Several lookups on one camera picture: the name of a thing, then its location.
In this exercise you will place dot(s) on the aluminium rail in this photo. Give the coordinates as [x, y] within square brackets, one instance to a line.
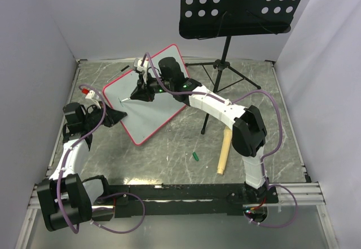
[306, 194]

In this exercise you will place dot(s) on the black music stand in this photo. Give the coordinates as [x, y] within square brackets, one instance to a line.
[207, 19]

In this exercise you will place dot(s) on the green marker cap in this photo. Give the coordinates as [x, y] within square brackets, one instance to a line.
[195, 156]

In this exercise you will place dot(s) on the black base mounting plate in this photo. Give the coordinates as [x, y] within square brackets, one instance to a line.
[185, 199]

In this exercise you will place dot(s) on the pink framed whiteboard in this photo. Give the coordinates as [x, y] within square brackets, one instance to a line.
[147, 110]

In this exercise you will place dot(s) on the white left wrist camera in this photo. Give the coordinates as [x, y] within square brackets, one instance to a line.
[91, 96]

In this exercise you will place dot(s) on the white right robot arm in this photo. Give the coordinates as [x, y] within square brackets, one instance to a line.
[247, 126]

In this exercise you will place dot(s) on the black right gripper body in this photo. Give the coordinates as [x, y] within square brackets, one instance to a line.
[153, 85]

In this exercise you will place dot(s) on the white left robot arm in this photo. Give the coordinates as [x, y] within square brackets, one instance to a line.
[65, 198]

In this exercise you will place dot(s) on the black whiteboard stand foot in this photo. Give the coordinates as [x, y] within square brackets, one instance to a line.
[118, 73]

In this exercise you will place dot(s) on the beige toy microphone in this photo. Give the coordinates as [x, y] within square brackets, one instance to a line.
[227, 138]

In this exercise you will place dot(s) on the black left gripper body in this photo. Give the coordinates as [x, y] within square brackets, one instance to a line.
[93, 119]

